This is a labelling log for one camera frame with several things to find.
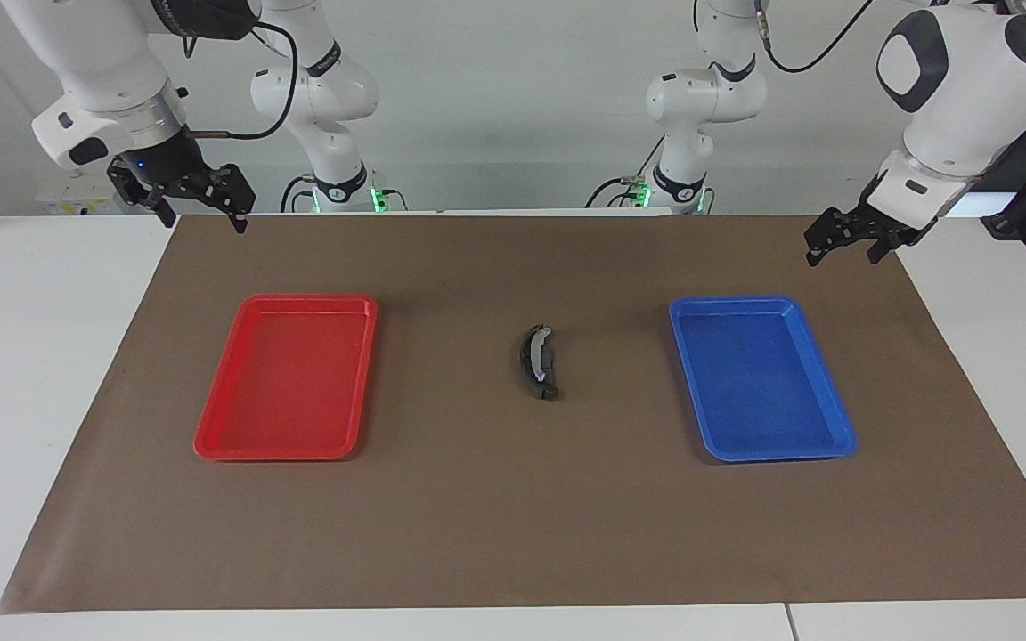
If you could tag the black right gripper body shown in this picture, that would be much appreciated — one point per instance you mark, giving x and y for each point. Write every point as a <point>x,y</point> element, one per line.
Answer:
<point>166,169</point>

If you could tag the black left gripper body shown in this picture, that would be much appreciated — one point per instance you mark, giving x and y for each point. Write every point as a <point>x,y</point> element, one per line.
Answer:
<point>887,224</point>

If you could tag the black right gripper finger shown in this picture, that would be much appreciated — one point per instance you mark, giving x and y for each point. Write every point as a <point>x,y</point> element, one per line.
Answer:
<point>240,196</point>
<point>139,191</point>

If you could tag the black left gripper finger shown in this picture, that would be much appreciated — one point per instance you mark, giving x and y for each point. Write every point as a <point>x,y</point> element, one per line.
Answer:
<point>820,236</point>
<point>883,247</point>

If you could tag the curved brake shoe metal web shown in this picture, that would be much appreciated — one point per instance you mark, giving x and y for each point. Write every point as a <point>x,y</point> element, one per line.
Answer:
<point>526,365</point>

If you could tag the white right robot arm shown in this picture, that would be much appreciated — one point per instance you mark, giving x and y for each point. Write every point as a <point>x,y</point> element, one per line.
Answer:
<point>103,80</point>

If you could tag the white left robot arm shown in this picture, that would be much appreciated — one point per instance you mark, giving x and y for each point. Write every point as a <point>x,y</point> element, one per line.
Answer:
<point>958,107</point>

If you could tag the white socket box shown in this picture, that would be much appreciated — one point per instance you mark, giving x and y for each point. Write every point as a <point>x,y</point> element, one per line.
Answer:
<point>59,203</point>

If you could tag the blue plastic tray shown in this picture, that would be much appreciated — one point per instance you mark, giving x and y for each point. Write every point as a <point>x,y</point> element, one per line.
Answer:
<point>762,383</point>

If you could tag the red plastic tray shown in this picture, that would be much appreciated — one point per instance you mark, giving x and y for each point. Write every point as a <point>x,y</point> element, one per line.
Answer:
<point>290,383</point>

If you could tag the brown table mat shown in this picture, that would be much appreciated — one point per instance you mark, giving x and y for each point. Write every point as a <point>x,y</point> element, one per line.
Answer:
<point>513,516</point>

